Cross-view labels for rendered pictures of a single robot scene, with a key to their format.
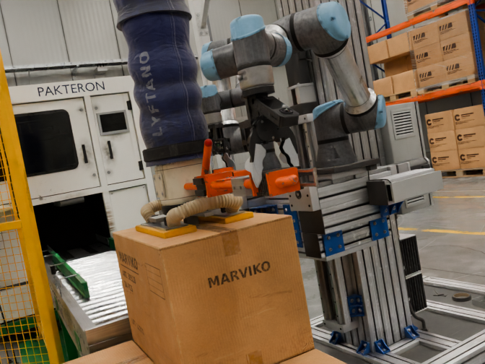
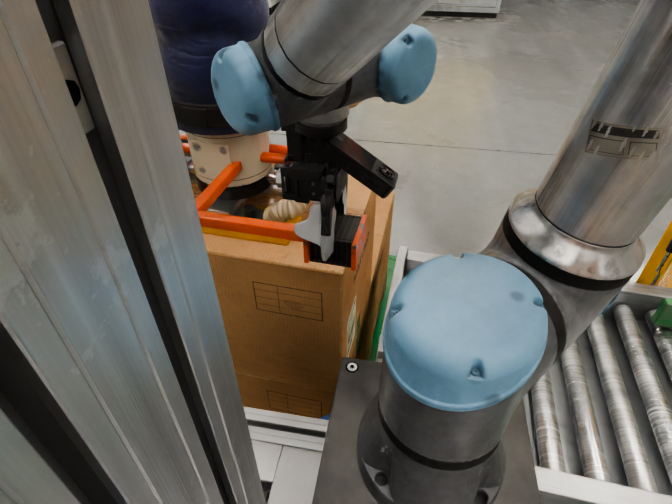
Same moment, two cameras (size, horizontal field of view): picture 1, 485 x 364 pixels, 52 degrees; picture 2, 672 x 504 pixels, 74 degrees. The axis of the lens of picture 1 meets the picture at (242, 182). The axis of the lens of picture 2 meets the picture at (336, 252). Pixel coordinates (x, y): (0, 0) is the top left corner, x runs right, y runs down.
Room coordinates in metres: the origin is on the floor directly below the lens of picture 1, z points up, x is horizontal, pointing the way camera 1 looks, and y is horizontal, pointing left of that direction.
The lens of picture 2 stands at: (2.36, -0.36, 1.50)
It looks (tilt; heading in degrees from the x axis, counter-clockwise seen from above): 39 degrees down; 130
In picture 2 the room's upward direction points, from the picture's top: straight up
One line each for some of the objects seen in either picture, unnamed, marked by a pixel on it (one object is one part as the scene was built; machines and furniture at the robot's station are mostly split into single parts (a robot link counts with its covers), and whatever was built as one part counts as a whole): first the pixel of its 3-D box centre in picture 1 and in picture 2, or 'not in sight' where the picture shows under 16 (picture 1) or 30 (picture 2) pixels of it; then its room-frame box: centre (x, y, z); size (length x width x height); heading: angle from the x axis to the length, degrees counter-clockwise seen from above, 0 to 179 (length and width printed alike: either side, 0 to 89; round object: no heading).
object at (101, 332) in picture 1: (175, 309); (387, 330); (1.95, 0.35, 0.58); 0.70 x 0.03 x 0.06; 116
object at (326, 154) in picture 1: (334, 151); not in sight; (1.85, -0.36, 1.09); 0.15 x 0.15 x 0.10
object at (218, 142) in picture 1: (216, 139); (316, 158); (1.97, 0.07, 1.21); 0.09 x 0.08 x 0.12; 26
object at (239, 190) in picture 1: (249, 185); not in sight; (1.19, -0.01, 1.07); 0.07 x 0.07 x 0.04; 26
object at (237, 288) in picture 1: (203, 284); (249, 263); (1.61, 0.19, 0.74); 0.60 x 0.40 x 0.40; 26
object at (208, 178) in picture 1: (214, 184); not in sight; (1.39, 0.08, 1.07); 0.10 x 0.08 x 0.06; 116
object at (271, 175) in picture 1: (274, 181); not in sight; (1.07, -0.07, 1.07); 0.08 x 0.07 x 0.05; 26
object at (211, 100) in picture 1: (209, 100); not in sight; (1.98, 0.07, 1.37); 0.09 x 0.08 x 0.11; 171
